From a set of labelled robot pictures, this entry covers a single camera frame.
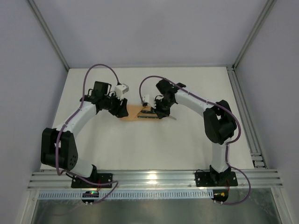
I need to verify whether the green handled knife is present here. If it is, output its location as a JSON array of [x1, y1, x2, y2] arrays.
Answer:
[[137, 115, 177, 120]]

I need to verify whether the beige satin napkin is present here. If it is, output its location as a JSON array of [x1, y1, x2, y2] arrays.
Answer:
[[120, 105, 156, 121]]

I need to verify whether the green handled fork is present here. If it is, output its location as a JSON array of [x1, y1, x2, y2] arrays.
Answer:
[[140, 110, 157, 115]]

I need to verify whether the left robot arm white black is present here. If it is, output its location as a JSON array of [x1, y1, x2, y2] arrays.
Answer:
[[41, 81, 129, 178]]

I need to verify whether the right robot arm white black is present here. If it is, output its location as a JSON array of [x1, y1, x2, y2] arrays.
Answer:
[[151, 79, 238, 187]]

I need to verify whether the left controller board with led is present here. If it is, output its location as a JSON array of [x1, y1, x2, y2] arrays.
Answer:
[[81, 190, 99, 204]]

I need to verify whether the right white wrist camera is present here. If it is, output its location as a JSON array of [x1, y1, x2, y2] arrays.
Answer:
[[142, 94, 155, 107]]

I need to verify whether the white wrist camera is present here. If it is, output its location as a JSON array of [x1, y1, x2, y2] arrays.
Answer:
[[114, 84, 129, 100], [142, 94, 155, 107]]

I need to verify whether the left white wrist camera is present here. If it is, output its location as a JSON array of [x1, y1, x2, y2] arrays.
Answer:
[[114, 84, 129, 100]]

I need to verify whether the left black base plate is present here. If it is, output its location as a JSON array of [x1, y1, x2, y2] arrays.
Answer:
[[71, 173, 113, 189]]

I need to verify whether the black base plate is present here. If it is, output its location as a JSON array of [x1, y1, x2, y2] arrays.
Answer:
[[71, 173, 113, 189], [194, 169, 238, 187]]

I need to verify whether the front aluminium rail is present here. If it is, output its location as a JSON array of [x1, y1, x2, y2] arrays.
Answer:
[[27, 169, 283, 190]]

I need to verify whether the aluminium rail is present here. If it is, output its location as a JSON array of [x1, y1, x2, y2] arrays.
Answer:
[[226, 67, 268, 169], [27, 169, 283, 190]]

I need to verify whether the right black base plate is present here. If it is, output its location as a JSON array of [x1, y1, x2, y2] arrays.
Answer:
[[194, 169, 238, 187]]

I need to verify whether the slotted grey cable duct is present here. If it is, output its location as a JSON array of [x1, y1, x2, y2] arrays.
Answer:
[[38, 189, 213, 200]]

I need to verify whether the left corner aluminium post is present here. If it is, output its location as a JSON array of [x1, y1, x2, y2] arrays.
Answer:
[[26, 0, 70, 72]]

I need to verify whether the corner aluminium post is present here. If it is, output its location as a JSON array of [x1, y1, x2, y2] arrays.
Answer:
[[26, 0, 70, 72], [232, 0, 277, 70]]

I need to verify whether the right side aluminium rail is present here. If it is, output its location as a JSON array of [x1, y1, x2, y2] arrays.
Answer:
[[226, 67, 268, 169]]

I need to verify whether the right corner aluminium post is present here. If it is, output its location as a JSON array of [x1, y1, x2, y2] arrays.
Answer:
[[232, 0, 277, 70]]

